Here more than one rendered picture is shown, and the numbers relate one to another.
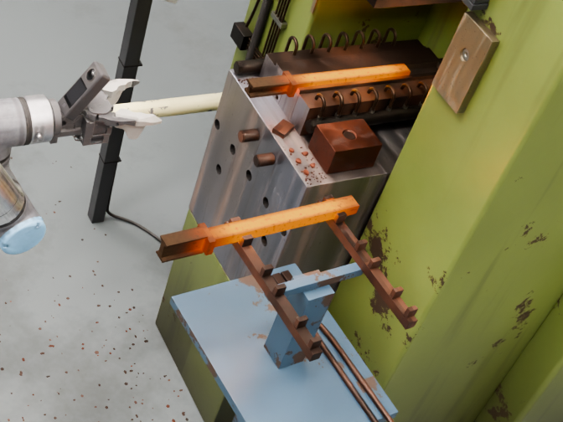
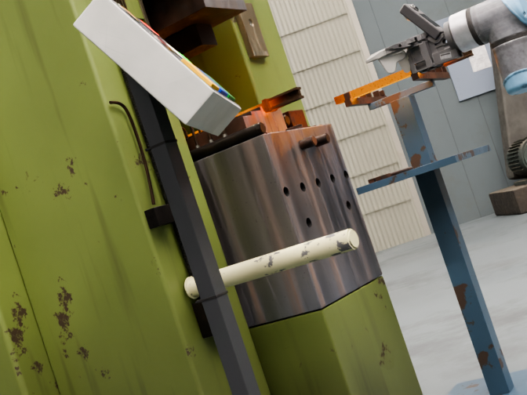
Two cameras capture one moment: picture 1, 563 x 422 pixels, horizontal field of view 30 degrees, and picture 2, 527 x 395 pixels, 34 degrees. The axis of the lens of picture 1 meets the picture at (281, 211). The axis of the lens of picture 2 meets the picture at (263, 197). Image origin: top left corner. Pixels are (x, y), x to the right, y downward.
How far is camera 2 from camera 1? 373 cm
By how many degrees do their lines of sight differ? 103
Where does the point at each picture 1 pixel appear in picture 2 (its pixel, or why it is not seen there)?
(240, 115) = (288, 153)
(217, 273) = (359, 301)
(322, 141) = (296, 115)
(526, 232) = not seen: hidden behind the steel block
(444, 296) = not seen: hidden behind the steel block
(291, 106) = (274, 124)
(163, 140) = not seen: outside the picture
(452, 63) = (251, 33)
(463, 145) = (275, 74)
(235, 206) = (329, 223)
